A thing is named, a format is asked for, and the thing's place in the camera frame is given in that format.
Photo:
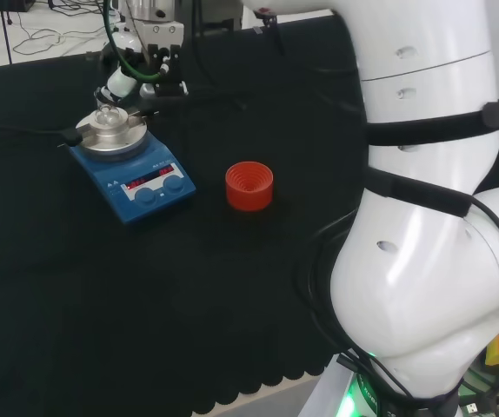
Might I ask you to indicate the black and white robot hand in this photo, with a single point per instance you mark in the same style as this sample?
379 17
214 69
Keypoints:
164 65

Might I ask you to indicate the clear round-bottom glass flask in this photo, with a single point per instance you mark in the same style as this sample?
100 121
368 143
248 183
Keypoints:
110 118

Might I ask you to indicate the heater with blue base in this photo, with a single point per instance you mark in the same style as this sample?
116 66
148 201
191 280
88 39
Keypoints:
145 174

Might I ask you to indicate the black box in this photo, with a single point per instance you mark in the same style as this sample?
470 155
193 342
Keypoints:
6 4

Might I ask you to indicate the black bench cloth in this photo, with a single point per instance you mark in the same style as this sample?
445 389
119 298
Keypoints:
101 304

